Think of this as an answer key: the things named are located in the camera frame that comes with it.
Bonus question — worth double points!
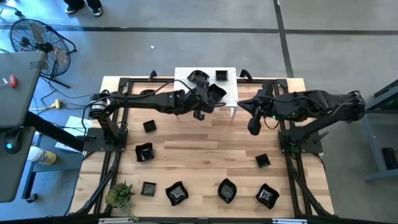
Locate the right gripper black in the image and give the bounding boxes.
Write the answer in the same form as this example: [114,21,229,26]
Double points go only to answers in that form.
[237,92,292,136]

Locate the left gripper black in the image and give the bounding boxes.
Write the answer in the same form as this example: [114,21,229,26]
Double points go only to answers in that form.
[180,86,215,121]

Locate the black leaf-shaped plate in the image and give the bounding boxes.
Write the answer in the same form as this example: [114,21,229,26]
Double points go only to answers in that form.
[187,70,211,85]
[217,177,238,205]

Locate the white perforated metal shelf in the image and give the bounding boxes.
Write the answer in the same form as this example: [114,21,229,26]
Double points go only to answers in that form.
[172,67,239,119]

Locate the small green artificial plant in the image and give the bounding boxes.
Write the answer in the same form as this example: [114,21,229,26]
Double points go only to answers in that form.
[104,180,139,222]

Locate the blue-grey metal stand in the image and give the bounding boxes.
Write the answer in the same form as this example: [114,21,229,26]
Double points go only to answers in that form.
[362,79,398,183]

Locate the small black box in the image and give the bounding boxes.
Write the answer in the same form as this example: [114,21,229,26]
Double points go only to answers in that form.
[381,147,398,170]

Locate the person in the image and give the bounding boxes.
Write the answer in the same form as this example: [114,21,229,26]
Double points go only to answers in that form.
[64,0,104,17]

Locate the white and yellow bottle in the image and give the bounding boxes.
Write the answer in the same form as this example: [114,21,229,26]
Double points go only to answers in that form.
[27,145,57,166]

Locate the black floor fan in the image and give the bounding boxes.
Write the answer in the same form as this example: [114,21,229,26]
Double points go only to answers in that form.
[8,18,77,90]

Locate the grey tape piece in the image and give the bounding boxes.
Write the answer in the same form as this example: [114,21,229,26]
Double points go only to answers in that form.
[30,58,48,70]

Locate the grey desk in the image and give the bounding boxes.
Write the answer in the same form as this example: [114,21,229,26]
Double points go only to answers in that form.
[0,51,86,205]

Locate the black computer mouse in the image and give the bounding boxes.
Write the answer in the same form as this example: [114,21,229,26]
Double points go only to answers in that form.
[4,129,23,155]

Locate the office chair base leg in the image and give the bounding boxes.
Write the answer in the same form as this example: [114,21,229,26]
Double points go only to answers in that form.
[0,3,23,17]

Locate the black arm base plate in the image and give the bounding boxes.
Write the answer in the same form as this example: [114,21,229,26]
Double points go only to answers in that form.
[279,129,323,154]
[83,129,128,152]

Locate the black aluminium table frame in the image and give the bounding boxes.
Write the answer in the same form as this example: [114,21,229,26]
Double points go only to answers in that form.
[74,76,335,218]

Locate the white bracket plate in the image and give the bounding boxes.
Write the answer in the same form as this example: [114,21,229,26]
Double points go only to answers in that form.
[272,218,308,224]
[98,217,135,224]

